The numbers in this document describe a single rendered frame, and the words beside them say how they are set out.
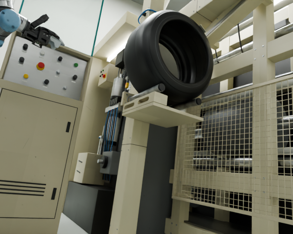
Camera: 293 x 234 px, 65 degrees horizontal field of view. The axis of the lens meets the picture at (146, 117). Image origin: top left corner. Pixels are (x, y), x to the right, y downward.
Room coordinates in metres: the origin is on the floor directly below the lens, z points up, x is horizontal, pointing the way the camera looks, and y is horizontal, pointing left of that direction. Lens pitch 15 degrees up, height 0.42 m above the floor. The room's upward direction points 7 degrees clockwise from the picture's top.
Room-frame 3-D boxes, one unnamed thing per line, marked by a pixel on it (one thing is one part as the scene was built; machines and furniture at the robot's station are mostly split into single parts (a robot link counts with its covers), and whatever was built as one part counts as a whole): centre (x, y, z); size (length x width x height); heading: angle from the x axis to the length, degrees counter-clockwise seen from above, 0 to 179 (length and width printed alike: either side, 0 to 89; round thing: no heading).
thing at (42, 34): (1.03, 0.60, 1.04); 0.12 x 0.08 x 0.09; 138
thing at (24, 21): (0.97, 0.65, 1.05); 0.08 x 0.05 x 0.08; 48
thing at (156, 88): (1.32, 0.03, 0.90); 0.35 x 0.05 x 0.05; 31
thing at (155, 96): (1.32, 0.03, 0.84); 0.36 x 0.09 x 0.06; 31
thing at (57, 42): (1.10, 0.52, 1.04); 0.09 x 0.03 x 0.06; 138
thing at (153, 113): (1.40, -0.09, 0.80); 0.37 x 0.36 x 0.02; 121
